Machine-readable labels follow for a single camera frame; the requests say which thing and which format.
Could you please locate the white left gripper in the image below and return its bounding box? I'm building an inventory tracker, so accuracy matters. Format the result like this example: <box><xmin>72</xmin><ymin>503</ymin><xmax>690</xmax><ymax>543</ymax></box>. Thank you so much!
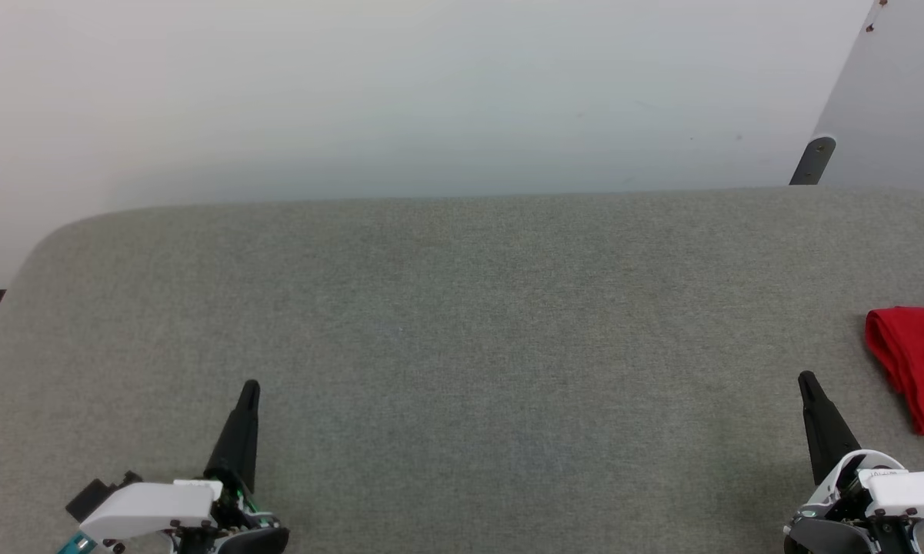
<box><xmin>77</xmin><ymin>379</ymin><xmax>291</xmax><ymax>554</ymax></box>

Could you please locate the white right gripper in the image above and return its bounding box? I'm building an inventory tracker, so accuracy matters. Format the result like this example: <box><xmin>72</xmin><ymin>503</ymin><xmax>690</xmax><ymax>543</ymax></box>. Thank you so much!
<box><xmin>782</xmin><ymin>370</ymin><xmax>924</xmax><ymax>554</ymax></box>

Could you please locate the red and white jersey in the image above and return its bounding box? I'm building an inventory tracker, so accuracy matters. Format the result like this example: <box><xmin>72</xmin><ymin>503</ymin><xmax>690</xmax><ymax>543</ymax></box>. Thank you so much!
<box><xmin>864</xmin><ymin>302</ymin><xmax>924</xmax><ymax>437</ymax></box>

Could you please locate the dark metal bracket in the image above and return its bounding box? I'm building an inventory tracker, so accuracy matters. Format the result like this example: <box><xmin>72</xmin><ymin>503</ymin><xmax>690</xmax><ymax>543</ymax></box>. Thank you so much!
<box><xmin>789</xmin><ymin>135</ymin><xmax>838</xmax><ymax>187</ymax></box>

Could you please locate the grey partition panel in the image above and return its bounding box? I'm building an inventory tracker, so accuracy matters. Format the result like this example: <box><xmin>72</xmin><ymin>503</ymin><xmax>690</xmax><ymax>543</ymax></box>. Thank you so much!
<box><xmin>814</xmin><ymin>0</ymin><xmax>924</xmax><ymax>198</ymax></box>

